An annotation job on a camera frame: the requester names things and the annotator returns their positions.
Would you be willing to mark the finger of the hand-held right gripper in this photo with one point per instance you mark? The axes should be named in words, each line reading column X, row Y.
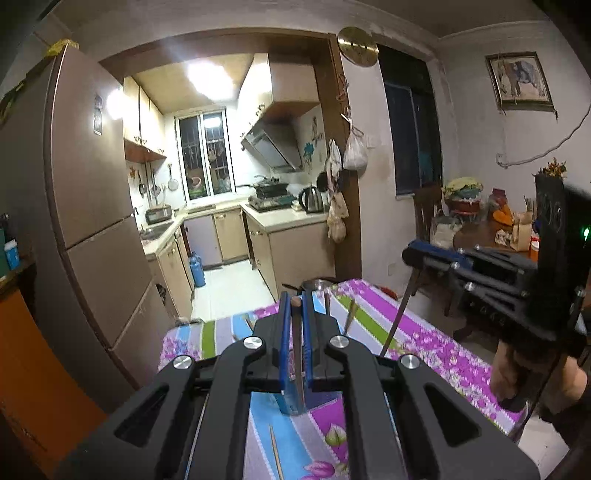
column 461, row 258
column 498, row 297

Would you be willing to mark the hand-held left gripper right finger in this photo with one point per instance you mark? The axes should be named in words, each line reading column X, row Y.
column 308, row 350

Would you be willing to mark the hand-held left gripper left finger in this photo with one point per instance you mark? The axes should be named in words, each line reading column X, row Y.
column 284, row 350

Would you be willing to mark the person's right forearm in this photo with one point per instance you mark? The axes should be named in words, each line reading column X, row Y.
column 570, row 422

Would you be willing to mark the person's right hand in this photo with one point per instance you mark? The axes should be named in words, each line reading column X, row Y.
column 503, row 374

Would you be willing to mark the cluttered wooden side table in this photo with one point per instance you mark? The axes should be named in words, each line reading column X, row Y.
column 489, row 235

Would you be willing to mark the dark chopstick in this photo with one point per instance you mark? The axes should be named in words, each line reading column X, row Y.
column 326, row 302

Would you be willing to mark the wooden chair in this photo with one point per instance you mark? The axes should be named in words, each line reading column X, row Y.
column 427, row 212

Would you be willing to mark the steel bowl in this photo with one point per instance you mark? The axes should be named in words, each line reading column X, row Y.
column 317, row 285

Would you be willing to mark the floral tablecloth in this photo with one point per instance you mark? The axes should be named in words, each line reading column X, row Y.
column 434, row 350

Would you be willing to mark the beige kitchen base cabinets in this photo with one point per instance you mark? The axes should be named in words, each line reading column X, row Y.
column 277, row 249

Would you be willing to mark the yellow flowers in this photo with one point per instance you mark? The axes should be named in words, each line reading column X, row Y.
column 553, row 168

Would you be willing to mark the blue gas cylinder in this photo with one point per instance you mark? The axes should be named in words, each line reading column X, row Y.
column 197, row 270

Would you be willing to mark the hanging beige bags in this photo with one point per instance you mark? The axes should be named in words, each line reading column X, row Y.
column 337, row 217

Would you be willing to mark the dark window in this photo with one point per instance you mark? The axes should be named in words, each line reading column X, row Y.
column 411, row 124

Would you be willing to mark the hanging white plastic bag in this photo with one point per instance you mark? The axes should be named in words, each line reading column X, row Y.
column 355, row 154

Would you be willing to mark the gas stove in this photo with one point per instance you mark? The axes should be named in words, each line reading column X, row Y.
column 272, row 202

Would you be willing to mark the steel electric kettle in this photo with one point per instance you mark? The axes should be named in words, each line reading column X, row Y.
column 311, row 201

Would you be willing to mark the black wok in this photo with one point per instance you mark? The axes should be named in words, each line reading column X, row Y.
column 270, row 185

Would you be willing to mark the framed elephant picture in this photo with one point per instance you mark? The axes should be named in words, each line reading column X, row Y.
column 519, row 78

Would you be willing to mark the steel range hood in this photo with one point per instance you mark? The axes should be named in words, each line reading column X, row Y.
column 272, row 145

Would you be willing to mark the kitchen window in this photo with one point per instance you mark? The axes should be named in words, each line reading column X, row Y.
column 205, row 157

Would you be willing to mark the brown refrigerator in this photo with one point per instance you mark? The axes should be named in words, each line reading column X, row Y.
column 92, row 230

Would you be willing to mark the cabinet above range hood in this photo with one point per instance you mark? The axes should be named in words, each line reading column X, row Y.
column 281, row 87

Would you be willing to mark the orange wooden cabinet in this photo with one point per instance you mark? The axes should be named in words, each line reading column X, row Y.
column 41, row 406

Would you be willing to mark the ceiling light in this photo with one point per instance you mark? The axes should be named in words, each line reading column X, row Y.
column 210, row 78

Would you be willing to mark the wooden door frame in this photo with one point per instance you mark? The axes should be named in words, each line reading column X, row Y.
column 341, row 184

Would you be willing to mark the gold wall clock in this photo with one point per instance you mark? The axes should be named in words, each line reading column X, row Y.
column 358, row 46

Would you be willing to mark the beige wall cabinets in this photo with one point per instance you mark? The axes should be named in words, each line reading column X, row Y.
column 143, row 120

